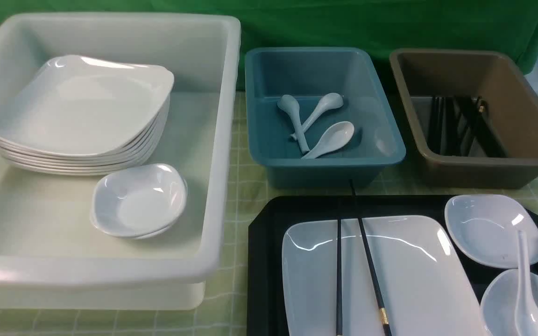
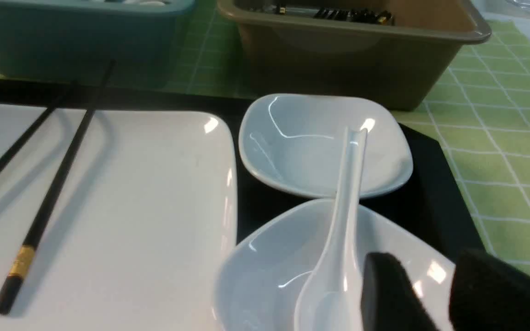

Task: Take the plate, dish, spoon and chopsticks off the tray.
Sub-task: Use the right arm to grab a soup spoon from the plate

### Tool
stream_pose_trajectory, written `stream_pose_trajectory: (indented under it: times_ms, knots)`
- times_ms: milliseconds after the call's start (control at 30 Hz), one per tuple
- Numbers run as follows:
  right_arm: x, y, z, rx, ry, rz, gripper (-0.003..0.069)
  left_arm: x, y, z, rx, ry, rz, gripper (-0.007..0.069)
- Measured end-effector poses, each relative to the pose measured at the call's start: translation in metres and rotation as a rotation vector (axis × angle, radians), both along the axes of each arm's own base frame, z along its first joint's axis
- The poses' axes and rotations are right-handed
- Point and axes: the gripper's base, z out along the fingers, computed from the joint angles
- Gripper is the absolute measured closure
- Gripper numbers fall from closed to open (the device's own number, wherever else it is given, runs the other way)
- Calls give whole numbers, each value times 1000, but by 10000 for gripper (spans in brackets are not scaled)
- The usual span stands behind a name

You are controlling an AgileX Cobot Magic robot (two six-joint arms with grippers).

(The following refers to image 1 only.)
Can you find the black chopstick gold band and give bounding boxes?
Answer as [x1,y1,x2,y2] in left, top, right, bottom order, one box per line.
[348,179,392,336]

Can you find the white rectangular rice plate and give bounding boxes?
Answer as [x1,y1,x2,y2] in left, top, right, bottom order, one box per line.
[282,215,488,336]

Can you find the small white bowl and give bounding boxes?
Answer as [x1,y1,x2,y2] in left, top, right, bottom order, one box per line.
[481,269,538,336]
[444,194,538,269]

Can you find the white ceramic spoon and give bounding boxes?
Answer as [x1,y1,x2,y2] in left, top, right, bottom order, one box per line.
[514,231,538,336]

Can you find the white spoon in bin left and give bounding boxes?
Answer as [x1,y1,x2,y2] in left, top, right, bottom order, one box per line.
[277,94,310,154]

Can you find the white spoon in bin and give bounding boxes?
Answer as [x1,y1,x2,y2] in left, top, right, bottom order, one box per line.
[277,94,310,154]
[278,93,343,133]
[301,121,355,159]

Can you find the white spoon in bin lower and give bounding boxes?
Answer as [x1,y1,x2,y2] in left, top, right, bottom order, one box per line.
[301,121,355,159]

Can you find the white spoon in bin upper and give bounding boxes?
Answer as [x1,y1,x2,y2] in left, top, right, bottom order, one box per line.
[278,93,343,133]

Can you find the teal plastic bin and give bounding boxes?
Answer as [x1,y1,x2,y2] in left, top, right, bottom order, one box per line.
[245,47,406,189]

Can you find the stacked small white bowls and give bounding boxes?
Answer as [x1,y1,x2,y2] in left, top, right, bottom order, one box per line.
[90,163,189,239]

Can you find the green checkered tablecloth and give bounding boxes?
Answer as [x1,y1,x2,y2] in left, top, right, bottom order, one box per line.
[0,92,538,336]

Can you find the black chopsticks bundle in bin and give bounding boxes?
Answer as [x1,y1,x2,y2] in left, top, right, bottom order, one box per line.
[426,96,508,158]

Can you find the stack of white square plates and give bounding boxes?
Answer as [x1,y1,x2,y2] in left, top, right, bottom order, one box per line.
[0,55,175,176]

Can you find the brown plastic bin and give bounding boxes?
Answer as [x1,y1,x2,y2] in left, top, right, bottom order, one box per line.
[390,49,538,189]

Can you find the large white plastic tub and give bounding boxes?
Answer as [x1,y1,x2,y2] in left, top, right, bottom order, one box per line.
[0,12,241,310]

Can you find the green backdrop cloth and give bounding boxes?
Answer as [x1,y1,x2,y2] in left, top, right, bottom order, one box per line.
[0,0,538,90]

